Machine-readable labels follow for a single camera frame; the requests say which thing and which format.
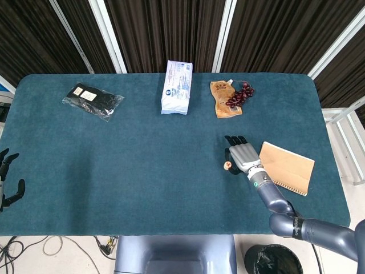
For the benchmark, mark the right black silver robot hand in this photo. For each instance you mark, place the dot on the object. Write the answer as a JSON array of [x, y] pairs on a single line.
[[245, 157]]

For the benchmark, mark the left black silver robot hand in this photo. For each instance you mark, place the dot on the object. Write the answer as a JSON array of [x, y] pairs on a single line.
[[6, 168]]

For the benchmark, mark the round wooden chess piece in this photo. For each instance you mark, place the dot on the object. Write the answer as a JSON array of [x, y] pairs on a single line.
[[227, 165]]

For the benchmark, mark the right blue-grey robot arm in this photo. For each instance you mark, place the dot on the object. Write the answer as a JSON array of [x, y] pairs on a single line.
[[271, 194]]

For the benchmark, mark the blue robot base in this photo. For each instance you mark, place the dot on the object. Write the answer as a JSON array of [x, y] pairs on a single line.
[[174, 254]]

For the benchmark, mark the brown spiral notebook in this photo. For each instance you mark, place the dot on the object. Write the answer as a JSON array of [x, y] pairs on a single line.
[[288, 168]]

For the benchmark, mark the purple grape bunch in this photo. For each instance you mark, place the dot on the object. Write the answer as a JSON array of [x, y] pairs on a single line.
[[241, 95]]

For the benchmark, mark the orange spout pouch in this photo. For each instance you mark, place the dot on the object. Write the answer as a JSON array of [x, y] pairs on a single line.
[[222, 97]]

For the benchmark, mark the white blue side panel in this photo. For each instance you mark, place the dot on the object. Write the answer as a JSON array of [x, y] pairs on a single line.
[[5, 87]]

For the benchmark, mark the white blue tissue pack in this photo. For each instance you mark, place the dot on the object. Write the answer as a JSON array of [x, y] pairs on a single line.
[[176, 91]]

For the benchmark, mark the white metal rack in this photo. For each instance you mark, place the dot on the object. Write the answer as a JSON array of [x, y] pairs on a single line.
[[332, 112]]

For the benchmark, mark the teal table cloth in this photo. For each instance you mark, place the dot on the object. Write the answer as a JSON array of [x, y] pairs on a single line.
[[142, 171]]

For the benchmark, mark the black trash bin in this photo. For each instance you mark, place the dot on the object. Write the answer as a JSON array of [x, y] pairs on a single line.
[[271, 262]]

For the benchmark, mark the black garment in plastic bag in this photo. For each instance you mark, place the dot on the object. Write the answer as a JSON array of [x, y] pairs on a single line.
[[97, 101]]

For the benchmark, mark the dark brown pleated curtain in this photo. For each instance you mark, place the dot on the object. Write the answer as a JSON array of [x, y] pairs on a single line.
[[171, 28]]

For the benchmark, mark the white frame post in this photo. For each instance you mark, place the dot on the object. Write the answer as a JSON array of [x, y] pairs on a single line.
[[109, 34], [71, 34], [225, 34], [336, 47]]

